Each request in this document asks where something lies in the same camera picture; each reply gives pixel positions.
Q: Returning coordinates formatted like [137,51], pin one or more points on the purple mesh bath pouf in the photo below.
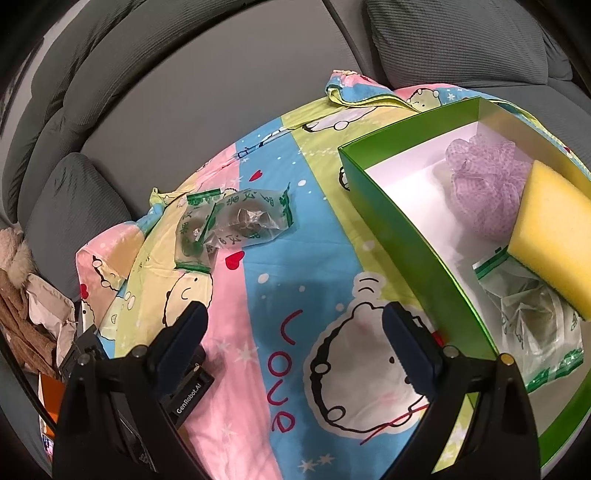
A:
[487,183]

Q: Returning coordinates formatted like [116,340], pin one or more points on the small clear bag with scrubber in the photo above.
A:
[246,218]

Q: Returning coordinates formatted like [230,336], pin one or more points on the clear bag with green print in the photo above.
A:
[539,328]

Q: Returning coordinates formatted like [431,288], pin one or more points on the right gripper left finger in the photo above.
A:
[177,347]

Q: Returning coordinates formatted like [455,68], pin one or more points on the grey sofa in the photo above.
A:
[149,103]

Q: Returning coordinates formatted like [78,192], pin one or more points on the brown and beige clothes pile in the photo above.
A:
[37,321]

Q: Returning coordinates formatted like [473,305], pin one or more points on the green cardboard box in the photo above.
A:
[401,186]

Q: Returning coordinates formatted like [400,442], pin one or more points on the orange box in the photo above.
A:
[50,393]

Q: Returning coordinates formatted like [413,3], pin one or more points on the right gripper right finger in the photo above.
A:
[416,348]

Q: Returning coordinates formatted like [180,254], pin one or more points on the colourful cartoon bed sheet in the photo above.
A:
[293,343]

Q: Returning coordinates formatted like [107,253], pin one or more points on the yellow sponge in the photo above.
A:
[551,236]

